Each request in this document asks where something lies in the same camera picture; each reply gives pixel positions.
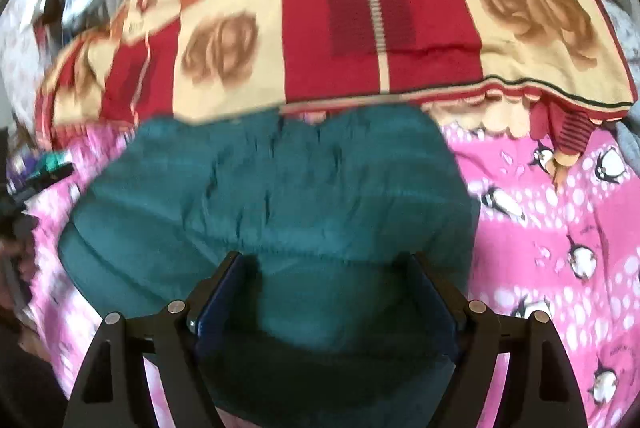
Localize person's left hand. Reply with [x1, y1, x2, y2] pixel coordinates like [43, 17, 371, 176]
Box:
[0, 241, 36, 281]

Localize green puffer jacket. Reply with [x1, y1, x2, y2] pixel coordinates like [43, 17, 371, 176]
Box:
[56, 102, 482, 428]

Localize red cream rose printed blanket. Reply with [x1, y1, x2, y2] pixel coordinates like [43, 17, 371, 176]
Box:
[36, 0, 640, 169]

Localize teal purple cloth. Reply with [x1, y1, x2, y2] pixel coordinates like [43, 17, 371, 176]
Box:
[15, 148, 71, 181]

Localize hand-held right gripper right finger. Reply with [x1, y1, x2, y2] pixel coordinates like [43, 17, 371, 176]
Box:
[406, 252, 589, 428]

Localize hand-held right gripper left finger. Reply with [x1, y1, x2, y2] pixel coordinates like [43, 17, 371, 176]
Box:
[62, 251, 252, 428]

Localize pink penguin printed bedsheet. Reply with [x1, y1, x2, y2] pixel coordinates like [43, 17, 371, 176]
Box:
[12, 108, 640, 428]

